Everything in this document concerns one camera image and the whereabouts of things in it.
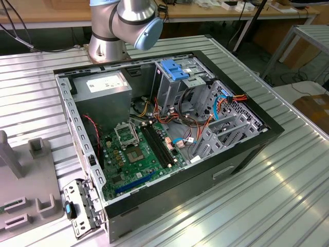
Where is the long blue data wire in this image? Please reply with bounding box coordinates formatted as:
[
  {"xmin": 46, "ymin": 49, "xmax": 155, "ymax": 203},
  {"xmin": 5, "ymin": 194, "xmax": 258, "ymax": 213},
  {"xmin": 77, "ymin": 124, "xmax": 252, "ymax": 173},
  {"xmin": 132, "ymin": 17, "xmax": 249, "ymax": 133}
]
[{"xmin": 212, "ymin": 90, "xmax": 231, "ymax": 121}]

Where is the red yellow power wire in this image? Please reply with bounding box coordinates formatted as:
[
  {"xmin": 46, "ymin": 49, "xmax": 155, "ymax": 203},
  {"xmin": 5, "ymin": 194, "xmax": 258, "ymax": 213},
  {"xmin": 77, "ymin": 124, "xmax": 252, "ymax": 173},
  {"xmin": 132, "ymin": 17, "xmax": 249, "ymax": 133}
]
[{"xmin": 205, "ymin": 94, "xmax": 248, "ymax": 129}]

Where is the grey metal disk bay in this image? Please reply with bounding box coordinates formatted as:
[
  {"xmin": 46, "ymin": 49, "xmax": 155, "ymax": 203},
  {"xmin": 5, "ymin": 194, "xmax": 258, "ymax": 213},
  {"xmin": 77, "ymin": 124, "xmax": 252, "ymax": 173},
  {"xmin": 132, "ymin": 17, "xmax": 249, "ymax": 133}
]
[{"xmin": 189, "ymin": 113, "xmax": 268, "ymax": 165}]

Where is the black RAM slot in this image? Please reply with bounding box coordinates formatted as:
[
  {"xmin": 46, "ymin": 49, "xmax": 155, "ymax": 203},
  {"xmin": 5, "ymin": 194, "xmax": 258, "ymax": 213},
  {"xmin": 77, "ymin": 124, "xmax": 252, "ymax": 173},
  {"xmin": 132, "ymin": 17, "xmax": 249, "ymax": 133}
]
[
  {"xmin": 148, "ymin": 124, "xmax": 173, "ymax": 167},
  {"xmin": 142, "ymin": 125, "xmax": 167, "ymax": 169},
  {"xmin": 151, "ymin": 123, "xmax": 177, "ymax": 166},
  {"xmin": 144, "ymin": 125, "xmax": 170, "ymax": 168}
]

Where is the grey metal drive cage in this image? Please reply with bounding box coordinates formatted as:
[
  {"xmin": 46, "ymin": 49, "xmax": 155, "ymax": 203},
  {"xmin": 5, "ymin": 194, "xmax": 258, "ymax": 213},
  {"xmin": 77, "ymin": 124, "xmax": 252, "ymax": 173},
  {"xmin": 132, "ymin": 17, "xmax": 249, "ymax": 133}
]
[{"xmin": 151, "ymin": 57, "xmax": 215, "ymax": 115}]

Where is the green motherboard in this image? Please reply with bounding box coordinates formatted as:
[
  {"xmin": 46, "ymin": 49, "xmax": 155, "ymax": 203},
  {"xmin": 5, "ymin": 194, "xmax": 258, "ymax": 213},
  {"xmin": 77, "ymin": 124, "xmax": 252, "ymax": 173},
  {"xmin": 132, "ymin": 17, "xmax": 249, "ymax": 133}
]
[{"xmin": 99, "ymin": 120, "xmax": 190, "ymax": 203}]

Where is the CPU socket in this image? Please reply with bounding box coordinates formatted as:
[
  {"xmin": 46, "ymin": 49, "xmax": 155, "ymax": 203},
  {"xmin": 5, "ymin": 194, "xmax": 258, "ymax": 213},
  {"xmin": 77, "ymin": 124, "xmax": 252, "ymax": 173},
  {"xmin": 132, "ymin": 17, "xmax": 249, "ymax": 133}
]
[{"xmin": 125, "ymin": 145, "xmax": 144, "ymax": 164}]

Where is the blue plastic drive latch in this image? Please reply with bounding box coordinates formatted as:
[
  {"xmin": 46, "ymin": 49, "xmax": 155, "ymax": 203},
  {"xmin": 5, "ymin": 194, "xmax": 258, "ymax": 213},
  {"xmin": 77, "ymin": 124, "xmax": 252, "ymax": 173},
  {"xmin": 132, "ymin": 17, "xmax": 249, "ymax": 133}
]
[{"xmin": 159, "ymin": 59, "xmax": 190, "ymax": 81}]

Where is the grey power supply unit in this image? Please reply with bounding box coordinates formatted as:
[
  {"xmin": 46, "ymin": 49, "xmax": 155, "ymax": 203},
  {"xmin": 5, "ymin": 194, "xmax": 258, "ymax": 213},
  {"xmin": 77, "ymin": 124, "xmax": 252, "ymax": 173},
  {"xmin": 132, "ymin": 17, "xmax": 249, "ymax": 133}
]
[{"xmin": 72, "ymin": 70, "xmax": 133, "ymax": 132}]

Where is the blue expansion slot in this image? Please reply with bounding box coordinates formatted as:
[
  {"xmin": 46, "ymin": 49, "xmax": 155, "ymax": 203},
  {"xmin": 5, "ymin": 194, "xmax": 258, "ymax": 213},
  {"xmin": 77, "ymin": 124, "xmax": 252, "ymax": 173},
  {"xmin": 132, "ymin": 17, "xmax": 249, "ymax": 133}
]
[{"xmin": 115, "ymin": 171, "xmax": 156, "ymax": 195}]

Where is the black open PC case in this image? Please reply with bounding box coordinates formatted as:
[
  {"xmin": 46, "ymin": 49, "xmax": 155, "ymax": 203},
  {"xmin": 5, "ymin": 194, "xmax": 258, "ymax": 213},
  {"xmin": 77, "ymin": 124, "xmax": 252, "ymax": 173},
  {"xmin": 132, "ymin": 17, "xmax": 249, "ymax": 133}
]
[{"xmin": 52, "ymin": 49, "xmax": 285, "ymax": 244}]

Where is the black case fan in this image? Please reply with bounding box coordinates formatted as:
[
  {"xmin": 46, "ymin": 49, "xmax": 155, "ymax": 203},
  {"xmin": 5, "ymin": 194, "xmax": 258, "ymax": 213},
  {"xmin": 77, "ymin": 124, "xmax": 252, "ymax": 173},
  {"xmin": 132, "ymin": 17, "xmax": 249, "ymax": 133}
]
[{"xmin": 81, "ymin": 113, "xmax": 105, "ymax": 169}]

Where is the white flat panel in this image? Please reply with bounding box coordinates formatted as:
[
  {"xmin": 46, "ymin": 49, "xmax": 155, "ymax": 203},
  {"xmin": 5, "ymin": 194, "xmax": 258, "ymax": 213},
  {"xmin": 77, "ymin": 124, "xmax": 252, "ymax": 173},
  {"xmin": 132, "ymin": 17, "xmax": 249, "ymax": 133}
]
[{"xmin": 272, "ymin": 81, "xmax": 329, "ymax": 103}]

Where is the grey parts rack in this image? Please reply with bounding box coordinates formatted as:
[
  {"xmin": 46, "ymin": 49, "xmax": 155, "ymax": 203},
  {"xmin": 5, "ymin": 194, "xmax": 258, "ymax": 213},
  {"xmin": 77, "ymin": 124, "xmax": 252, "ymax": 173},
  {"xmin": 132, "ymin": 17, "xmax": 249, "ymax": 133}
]
[{"xmin": 0, "ymin": 130, "xmax": 65, "ymax": 231}]

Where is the brown cardboard sheet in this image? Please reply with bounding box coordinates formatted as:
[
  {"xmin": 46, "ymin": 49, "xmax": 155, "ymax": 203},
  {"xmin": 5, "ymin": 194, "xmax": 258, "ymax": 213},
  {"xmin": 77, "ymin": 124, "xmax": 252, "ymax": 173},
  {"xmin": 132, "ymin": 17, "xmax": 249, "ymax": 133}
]
[{"xmin": 279, "ymin": 38, "xmax": 322, "ymax": 69}]

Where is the brown cardboard box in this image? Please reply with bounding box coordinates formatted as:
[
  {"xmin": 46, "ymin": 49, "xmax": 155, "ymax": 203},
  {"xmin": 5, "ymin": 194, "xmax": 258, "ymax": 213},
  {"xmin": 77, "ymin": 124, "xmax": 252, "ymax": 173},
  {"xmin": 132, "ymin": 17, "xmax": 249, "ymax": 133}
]
[{"xmin": 293, "ymin": 94, "xmax": 329, "ymax": 127}]

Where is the wooden desk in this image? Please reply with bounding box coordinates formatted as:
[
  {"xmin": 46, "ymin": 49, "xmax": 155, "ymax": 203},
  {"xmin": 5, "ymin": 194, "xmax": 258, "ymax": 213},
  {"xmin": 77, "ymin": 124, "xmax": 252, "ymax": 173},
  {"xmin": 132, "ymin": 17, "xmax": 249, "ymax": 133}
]
[{"xmin": 0, "ymin": 0, "xmax": 321, "ymax": 52}]

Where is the flat brown cardboard piece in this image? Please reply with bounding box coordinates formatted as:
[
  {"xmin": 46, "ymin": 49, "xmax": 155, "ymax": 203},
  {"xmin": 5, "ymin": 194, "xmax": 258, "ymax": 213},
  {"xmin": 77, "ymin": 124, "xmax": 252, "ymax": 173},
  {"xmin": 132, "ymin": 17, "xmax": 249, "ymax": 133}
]
[{"xmin": 272, "ymin": 0, "xmax": 306, "ymax": 12}]

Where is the orange red wire bundle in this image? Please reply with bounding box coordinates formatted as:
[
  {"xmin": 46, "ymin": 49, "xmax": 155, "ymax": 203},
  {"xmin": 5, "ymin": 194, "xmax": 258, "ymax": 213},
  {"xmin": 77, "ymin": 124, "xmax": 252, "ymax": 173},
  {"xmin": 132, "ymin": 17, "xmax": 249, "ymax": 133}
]
[{"xmin": 153, "ymin": 96, "xmax": 180, "ymax": 127}]

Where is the short blue data wire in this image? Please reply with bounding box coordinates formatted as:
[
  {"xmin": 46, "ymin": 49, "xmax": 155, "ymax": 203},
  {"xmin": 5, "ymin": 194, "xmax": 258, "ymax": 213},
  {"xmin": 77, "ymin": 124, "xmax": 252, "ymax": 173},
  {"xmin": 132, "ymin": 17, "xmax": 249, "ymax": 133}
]
[{"xmin": 171, "ymin": 137, "xmax": 186, "ymax": 149}]

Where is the yellow wire bundle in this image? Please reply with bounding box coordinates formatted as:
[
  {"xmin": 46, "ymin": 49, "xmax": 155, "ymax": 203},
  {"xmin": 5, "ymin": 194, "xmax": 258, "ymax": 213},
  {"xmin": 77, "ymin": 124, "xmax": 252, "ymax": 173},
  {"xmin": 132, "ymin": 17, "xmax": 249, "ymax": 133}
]
[{"xmin": 138, "ymin": 99, "xmax": 153, "ymax": 118}]

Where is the black cable loop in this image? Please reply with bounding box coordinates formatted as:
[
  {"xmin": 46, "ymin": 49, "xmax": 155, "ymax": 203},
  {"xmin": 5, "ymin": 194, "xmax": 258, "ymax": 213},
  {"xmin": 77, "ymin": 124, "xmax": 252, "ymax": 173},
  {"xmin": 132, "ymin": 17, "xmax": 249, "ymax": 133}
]
[{"xmin": 179, "ymin": 89, "xmax": 206, "ymax": 121}]

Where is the metal socket cover frame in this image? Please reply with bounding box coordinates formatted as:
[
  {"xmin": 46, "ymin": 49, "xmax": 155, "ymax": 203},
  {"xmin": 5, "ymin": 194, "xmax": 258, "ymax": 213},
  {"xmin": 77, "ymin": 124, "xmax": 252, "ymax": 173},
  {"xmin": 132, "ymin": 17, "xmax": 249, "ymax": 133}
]
[{"xmin": 114, "ymin": 122, "xmax": 141, "ymax": 149}]

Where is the red black twisted wire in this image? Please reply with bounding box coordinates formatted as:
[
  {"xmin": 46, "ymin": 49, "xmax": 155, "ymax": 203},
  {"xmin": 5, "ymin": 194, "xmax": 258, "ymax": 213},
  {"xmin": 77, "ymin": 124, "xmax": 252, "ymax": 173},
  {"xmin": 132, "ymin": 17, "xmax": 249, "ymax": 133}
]
[{"xmin": 82, "ymin": 115, "xmax": 101, "ymax": 157}]

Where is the grey metal slot bracket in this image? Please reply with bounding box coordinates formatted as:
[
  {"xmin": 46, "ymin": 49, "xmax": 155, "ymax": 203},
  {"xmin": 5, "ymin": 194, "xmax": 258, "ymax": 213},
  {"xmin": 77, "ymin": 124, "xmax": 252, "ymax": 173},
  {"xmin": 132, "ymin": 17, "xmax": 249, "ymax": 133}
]
[{"xmin": 63, "ymin": 179, "xmax": 107, "ymax": 240}]

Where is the blue black bracket clip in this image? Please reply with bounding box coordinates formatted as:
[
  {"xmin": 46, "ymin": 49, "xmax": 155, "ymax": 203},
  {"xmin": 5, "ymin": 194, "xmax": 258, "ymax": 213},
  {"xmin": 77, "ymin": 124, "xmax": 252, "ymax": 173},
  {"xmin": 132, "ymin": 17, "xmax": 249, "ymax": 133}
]
[{"xmin": 64, "ymin": 201, "xmax": 78, "ymax": 220}]

